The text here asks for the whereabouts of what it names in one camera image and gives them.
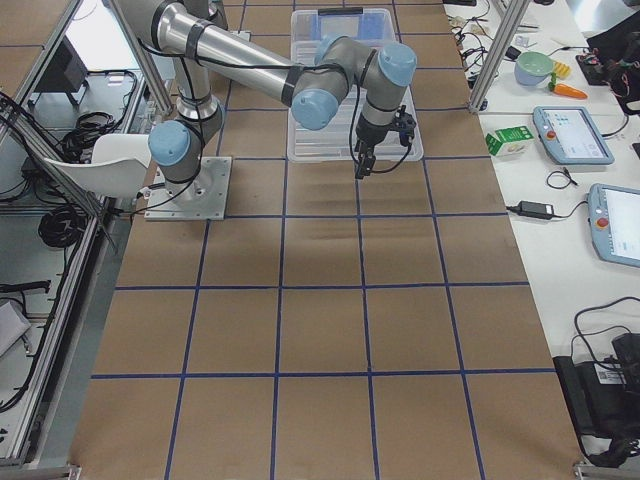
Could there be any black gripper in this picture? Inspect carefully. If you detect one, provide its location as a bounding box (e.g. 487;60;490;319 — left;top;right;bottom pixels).
355;119;389;179

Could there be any clear plastic box lid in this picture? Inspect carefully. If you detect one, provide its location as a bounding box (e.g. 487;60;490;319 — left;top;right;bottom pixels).
287;39;424;162

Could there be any clear plastic storage box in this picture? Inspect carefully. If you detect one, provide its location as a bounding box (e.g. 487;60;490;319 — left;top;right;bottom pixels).
290;7;396;61

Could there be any green white carton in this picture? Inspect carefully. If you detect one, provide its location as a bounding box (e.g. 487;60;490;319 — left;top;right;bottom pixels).
485;125;534;157

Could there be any black power brick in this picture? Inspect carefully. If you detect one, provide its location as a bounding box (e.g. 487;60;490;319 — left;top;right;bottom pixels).
518;200;554;220

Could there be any green bowl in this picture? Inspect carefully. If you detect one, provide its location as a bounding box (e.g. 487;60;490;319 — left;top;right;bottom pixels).
514;51;554;86

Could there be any toy carrot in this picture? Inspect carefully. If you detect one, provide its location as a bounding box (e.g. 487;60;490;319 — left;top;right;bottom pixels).
552;84;588;100

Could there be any blue teach pendant far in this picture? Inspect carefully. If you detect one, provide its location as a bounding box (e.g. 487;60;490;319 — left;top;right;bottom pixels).
532;106;615;165

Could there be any blue teach pendant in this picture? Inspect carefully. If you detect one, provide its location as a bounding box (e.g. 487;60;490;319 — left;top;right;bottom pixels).
587;183;639;267
532;106;615;165

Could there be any white chair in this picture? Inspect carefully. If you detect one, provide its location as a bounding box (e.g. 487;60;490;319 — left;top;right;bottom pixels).
44;134;151;199

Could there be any blue teach pendant near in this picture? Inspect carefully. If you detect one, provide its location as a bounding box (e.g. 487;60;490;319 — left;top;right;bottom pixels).
587;183;639;267

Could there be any black box latch handle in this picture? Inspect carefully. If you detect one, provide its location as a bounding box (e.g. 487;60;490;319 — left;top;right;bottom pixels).
318;7;364;16

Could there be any aluminium frame post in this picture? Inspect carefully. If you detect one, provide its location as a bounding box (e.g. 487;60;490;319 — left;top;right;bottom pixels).
468;0;529;114

